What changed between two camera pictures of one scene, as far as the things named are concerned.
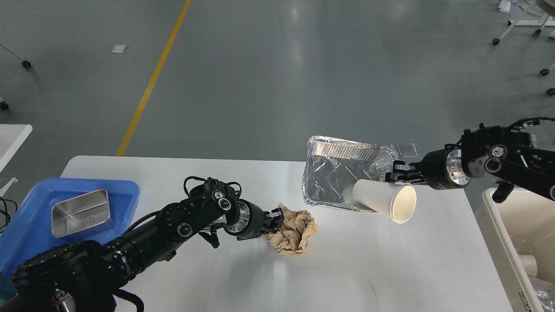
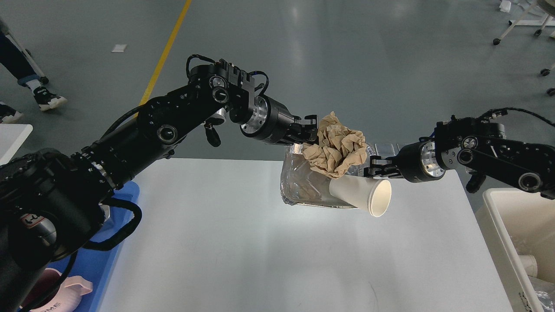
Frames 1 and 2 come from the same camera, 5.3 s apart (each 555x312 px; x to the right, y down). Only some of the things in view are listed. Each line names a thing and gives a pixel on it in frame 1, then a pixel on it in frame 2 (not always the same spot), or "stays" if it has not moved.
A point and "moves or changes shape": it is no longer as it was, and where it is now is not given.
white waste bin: [520, 231] stays
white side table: [12, 136] stays
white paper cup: [398, 202] moves or changes shape
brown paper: [298, 225] → [338, 147]
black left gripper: [248, 222] → [273, 123]
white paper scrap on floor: [119, 48] stays
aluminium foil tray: [332, 166] → [301, 183]
